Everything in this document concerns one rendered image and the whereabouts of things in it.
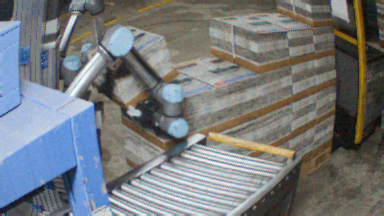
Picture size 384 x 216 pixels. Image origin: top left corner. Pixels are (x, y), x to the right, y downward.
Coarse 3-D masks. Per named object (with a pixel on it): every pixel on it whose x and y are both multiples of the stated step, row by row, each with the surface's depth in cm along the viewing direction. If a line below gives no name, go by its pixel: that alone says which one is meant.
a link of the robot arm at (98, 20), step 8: (88, 0) 312; (96, 0) 313; (88, 8) 313; (96, 8) 314; (104, 8) 319; (96, 16) 318; (96, 24) 322; (104, 24) 327; (96, 32) 326; (96, 40) 330
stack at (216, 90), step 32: (192, 64) 345; (224, 64) 345; (192, 96) 308; (224, 96) 322; (256, 96) 335; (288, 96) 353; (128, 128) 333; (192, 128) 314; (256, 128) 341; (288, 128) 361; (288, 160) 372
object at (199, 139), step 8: (192, 136) 275; (200, 136) 275; (184, 144) 269; (192, 144) 269; (200, 144) 274; (168, 152) 262; (176, 152) 262; (152, 160) 255; (160, 160) 256; (168, 160) 257; (136, 168) 248; (144, 168) 248; (120, 176) 240; (128, 176) 241; (136, 176) 242; (112, 184) 233; (120, 184) 234; (128, 184) 238; (64, 208) 206
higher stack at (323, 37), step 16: (288, 0) 368; (304, 0) 353; (320, 0) 357; (304, 16) 360; (320, 16) 359; (320, 32) 362; (320, 48) 366; (320, 64) 369; (320, 80) 372; (320, 96) 377; (320, 112) 382; (320, 128) 387; (320, 144) 394; (320, 160) 402
